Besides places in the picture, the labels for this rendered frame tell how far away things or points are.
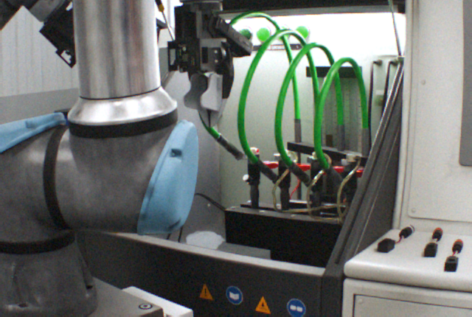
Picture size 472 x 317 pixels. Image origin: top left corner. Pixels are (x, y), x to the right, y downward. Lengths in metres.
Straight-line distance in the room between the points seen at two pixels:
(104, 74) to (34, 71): 7.68
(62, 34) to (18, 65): 6.96
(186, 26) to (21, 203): 0.48
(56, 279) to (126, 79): 0.24
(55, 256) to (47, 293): 0.05
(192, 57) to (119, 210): 0.44
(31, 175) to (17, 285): 0.13
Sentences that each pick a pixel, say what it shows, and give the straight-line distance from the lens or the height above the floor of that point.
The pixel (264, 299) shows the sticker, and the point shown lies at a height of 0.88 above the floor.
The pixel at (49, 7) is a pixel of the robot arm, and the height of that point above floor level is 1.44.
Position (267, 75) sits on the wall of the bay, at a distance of 1.67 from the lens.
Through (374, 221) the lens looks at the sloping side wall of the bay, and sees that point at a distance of 1.13.
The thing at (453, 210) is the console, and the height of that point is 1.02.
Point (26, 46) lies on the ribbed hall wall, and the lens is 8.24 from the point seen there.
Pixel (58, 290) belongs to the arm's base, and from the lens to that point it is 0.68.
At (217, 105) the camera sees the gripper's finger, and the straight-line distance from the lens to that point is 1.03.
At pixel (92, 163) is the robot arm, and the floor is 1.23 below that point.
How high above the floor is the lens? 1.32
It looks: 8 degrees down
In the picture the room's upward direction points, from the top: 2 degrees counter-clockwise
